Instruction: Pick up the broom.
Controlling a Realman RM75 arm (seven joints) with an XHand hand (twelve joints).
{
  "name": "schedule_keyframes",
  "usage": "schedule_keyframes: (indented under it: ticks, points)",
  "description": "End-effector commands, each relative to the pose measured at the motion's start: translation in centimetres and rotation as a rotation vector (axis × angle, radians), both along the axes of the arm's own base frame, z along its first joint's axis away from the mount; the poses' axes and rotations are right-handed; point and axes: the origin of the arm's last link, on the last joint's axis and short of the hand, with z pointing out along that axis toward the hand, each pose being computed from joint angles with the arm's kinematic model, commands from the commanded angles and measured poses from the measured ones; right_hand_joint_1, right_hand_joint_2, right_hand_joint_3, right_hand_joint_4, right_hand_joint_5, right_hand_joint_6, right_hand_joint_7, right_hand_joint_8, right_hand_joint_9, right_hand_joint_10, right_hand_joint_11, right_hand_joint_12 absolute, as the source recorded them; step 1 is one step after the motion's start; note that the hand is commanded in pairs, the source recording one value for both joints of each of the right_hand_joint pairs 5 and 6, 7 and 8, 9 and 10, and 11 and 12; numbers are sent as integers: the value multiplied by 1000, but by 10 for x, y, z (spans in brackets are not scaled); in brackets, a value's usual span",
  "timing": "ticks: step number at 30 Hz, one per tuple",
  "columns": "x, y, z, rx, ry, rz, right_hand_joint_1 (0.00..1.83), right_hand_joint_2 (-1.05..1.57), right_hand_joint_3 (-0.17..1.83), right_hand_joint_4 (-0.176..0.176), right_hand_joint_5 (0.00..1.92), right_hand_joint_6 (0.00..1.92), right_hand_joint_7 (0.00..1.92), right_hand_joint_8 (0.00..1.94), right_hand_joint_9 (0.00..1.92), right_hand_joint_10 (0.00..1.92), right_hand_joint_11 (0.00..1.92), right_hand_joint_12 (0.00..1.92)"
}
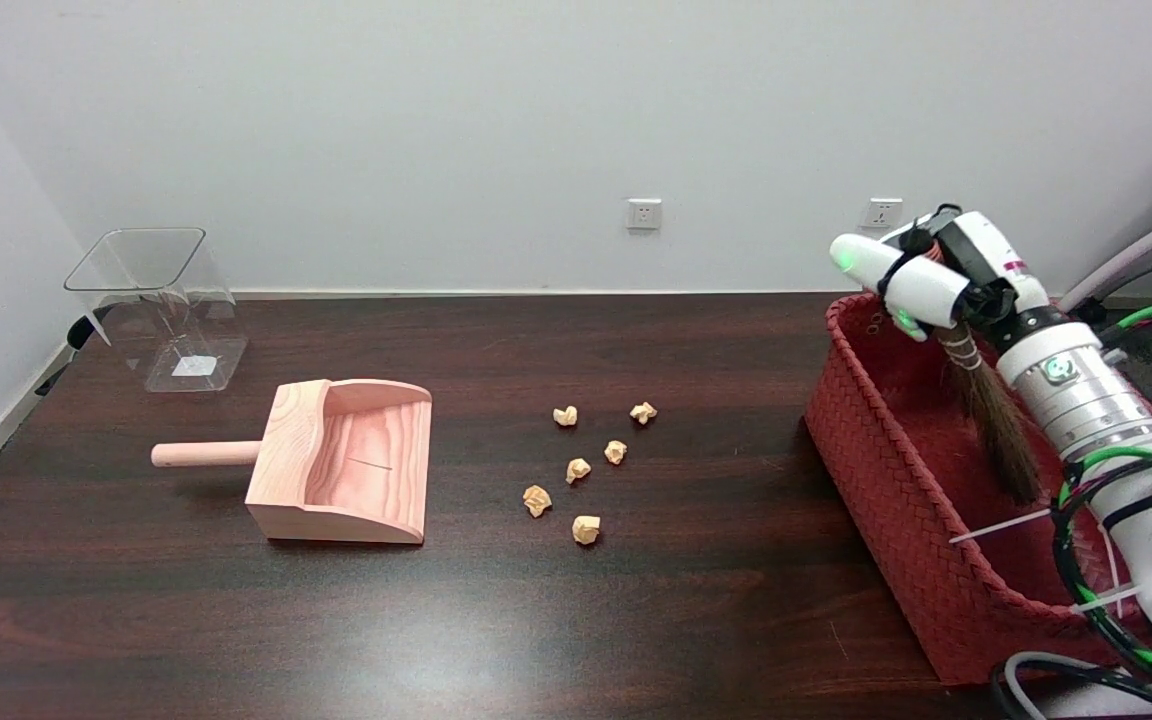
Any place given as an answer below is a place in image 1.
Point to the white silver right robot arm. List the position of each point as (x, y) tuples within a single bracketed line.
[(1106, 410)]

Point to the red woven basket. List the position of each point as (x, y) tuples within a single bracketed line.
[(926, 500)]

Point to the white zip tie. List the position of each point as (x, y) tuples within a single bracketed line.
[(996, 527), (1104, 600)]

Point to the wooden dustpan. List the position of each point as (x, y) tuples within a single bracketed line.
[(356, 470)]

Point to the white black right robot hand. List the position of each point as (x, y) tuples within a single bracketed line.
[(936, 280)]

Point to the crumpled tan paper ball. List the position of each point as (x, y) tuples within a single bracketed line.
[(565, 416), (616, 452), (537, 500), (643, 412), (586, 529), (578, 470)]

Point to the white wall socket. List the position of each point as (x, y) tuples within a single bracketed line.
[(644, 214), (881, 213)]

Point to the black table clamp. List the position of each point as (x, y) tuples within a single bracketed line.
[(79, 333)]

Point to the small straw hand broom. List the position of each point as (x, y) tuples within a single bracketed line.
[(1001, 420)]

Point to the clear plastic container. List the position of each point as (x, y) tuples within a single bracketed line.
[(171, 305)]

